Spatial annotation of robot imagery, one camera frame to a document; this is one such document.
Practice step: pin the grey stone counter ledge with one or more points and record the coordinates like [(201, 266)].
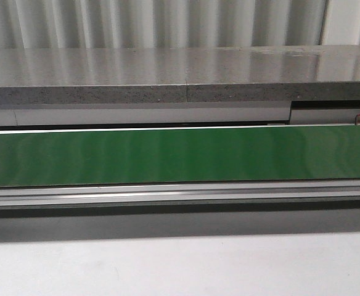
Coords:
[(296, 85)]

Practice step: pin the aluminium conveyor frame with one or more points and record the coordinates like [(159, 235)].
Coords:
[(189, 193)]

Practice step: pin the green conveyor belt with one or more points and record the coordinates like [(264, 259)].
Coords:
[(84, 157)]

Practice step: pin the white pleated curtain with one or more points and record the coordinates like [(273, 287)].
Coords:
[(177, 24)]

